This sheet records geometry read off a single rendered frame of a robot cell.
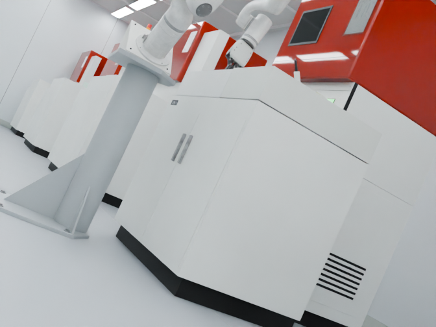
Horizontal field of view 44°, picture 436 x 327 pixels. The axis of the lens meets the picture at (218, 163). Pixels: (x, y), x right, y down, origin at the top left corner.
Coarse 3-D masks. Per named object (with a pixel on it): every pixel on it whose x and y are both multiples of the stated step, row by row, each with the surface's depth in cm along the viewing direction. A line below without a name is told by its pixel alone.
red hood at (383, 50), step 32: (320, 0) 321; (352, 0) 291; (384, 0) 269; (416, 0) 277; (288, 32) 338; (320, 32) 305; (352, 32) 278; (384, 32) 271; (416, 32) 280; (288, 64) 321; (320, 64) 292; (352, 64) 267; (384, 64) 274; (416, 64) 283; (384, 96) 277; (416, 96) 286
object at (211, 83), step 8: (192, 72) 281; (200, 72) 271; (208, 72) 262; (216, 72) 254; (224, 72) 245; (184, 80) 286; (192, 80) 276; (200, 80) 266; (208, 80) 258; (216, 80) 250; (224, 80) 242; (184, 88) 281; (192, 88) 271; (200, 88) 262; (208, 88) 254; (216, 88) 246; (208, 96) 250; (216, 96) 242
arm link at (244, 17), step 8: (256, 0) 251; (264, 0) 248; (272, 0) 242; (280, 0) 241; (288, 0) 241; (248, 8) 249; (256, 8) 247; (264, 8) 246; (272, 8) 244; (280, 8) 244; (240, 16) 254; (248, 16) 254; (240, 24) 256
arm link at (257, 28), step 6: (258, 18) 256; (264, 18) 255; (252, 24) 254; (258, 24) 255; (264, 24) 255; (270, 24) 257; (246, 30) 256; (252, 30) 254; (258, 30) 254; (264, 30) 256; (252, 36) 253; (258, 36) 255; (258, 42) 256
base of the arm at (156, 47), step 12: (156, 24) 242; (144, 36) 246; (156, 36) 240; (168, 36) 238; (180, 36) 241; (144, 48) 246; (156, 48) 243; (168, 48) 244; (156, 60) 246; (168, 60) 252
